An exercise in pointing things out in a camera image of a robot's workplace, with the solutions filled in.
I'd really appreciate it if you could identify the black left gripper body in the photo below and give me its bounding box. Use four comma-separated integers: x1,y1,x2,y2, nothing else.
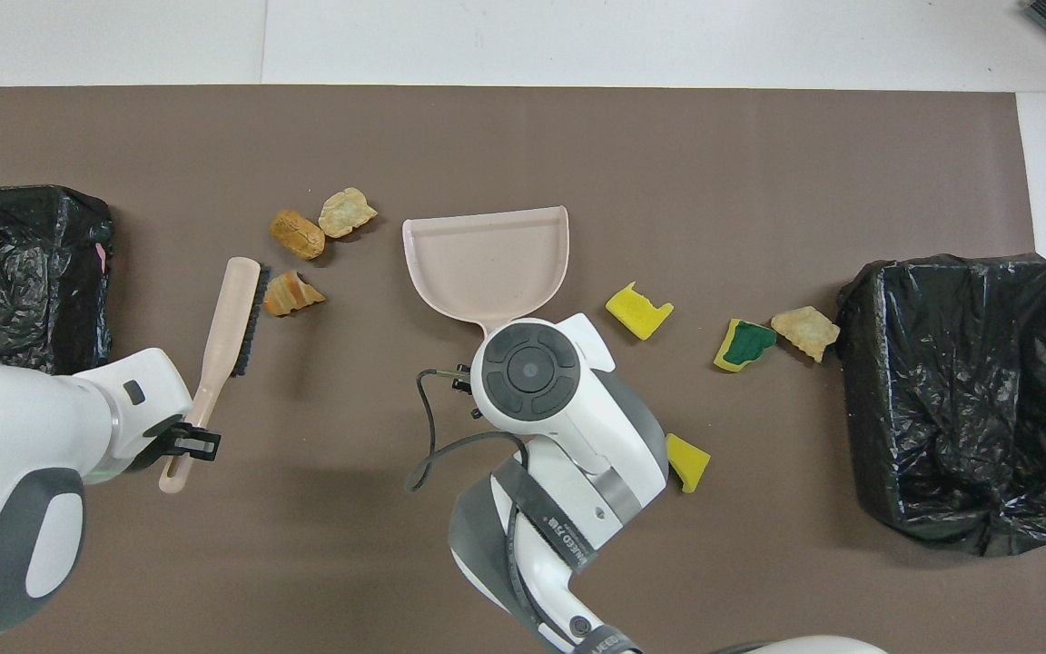
128,413,186,473

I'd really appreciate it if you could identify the beige hand brush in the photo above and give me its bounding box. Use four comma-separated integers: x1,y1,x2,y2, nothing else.
158,257,271,494

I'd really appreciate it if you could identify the pale bread piece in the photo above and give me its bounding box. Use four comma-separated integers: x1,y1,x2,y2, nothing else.
770,306,842,364
318,187,379,240
262,270,326,318

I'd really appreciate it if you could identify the brown oval bread roll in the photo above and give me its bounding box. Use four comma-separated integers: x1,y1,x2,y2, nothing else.
270,209,327,262

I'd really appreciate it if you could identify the beige plastic dustpan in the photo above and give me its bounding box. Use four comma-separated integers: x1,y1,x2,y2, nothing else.
402,205,571,338

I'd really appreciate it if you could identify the notched yellow sponge piece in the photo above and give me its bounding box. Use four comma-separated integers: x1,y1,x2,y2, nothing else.
605,282,675,342

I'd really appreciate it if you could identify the green and yellow sponge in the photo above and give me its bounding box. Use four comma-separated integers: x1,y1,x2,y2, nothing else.
714,318,778,373

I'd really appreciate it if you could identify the black bag-covered closed bin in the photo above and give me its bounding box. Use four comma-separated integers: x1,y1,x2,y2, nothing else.
0,185,115,375

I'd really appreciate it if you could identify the black bag-lined open bin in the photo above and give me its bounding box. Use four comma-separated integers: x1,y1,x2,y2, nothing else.
836,253,1046,557

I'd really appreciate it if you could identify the yellow sponge wedge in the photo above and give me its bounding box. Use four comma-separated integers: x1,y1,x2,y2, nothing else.
666,434,712,494

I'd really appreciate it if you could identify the brown table mat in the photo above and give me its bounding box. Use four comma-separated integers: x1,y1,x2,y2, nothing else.
0,86,1046,654

